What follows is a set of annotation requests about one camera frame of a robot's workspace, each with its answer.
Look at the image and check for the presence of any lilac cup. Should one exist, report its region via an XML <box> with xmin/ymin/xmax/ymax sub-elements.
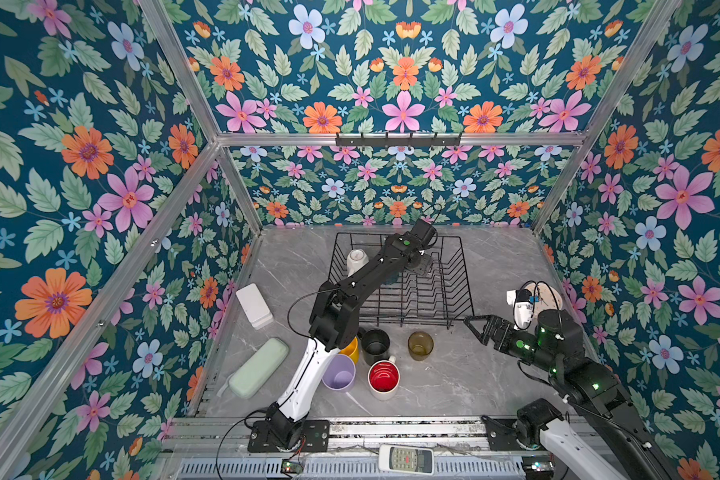
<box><xmin>322</xmin><ymin>354</ymin><xmax>357</xmax><ymax>392</ymax></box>

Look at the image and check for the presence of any yellow mug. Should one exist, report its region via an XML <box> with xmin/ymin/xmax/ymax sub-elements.
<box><xmin>340</xmin><ymin>336</ymin><xmax>360</xmax><ymax>364</ymax></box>

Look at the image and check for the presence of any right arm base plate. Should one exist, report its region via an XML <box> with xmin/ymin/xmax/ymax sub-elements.
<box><xmin>480</xmin><ymin>415</ymin><xmax>520</xmax><ymax>451</ymax></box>

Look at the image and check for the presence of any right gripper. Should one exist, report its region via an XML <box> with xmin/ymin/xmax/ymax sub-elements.
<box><xmin>463</xmin><ymin>315</ymin><xmax>561</xmax><ymax>378</ymax></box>

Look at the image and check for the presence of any amber glass cup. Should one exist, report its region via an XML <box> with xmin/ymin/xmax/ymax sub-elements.
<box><xmin>407</xmin><ymin>331</ymin><xmax>434</xmax><ymax>361</ymax></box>

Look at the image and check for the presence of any black wire dish rack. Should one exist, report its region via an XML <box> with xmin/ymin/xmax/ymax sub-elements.
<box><xmin>359</xmin><ymin>235</ymin><xmax>475</xmax><ymax>329</ymax></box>

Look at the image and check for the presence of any clear glass cup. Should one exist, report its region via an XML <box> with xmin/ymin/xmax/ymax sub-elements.
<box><xmin>405</xmin><ymin>253</ymin><xmax>433</xmax><ymax>276</ymax></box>

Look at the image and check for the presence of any black hook rail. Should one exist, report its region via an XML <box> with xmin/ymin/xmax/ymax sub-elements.
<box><xmin>334</xmin><ymin>132</ymin><xmax>462</xmax><ymax>149</ymax></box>

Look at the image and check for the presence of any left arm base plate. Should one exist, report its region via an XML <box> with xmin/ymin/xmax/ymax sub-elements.
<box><xmin>247</xmin><ymin>419</ymin><xmax>331</xmax><ymax>453</ymax></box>

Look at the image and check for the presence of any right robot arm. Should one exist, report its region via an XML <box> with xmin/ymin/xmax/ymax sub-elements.
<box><xmin>464</xmin><ymin>309</ymin><xmax>680</xmax><ymax>479</ymax></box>

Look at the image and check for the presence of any aluminium frame post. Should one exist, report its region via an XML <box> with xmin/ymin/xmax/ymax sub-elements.
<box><xmin>140</xmin><ymin>0</ymin><xmax>262</xmax><ymax>238</ymax></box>

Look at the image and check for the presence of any red inside white mug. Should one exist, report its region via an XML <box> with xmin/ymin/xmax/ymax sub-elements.
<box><xmin>367</xmin><ymin>356</ymin><xmax>401</xmax><ymax>401</ymax></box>

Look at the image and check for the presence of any pale green case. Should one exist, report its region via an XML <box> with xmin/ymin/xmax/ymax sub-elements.
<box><xmin>227</xmin><ymin>338</ymin><xmax>290</xmax><ymax>399</ymax></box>

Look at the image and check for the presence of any white rectangular box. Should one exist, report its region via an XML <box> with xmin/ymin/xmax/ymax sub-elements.
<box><xmin>236</xmin><ymin>283</ymin><xmax>274</xmax><ymax>330</ymax></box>

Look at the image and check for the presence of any black mug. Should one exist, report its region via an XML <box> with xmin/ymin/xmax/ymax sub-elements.
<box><xmin>358</xmin><ymin>328</ymin><xmax>391</xmax><ymax>366</ymax></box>

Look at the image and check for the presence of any white remote control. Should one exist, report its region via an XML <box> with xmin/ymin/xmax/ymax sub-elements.
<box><xmin>378</xmin><ymin>444</ymin><xmax>435</xmax><ymax>476</ymax></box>

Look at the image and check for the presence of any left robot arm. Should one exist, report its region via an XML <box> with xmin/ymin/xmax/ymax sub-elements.
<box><xmin>252</xmin><ymin>219</ymin><xmax>437</xmax><ymax>451</ymax></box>

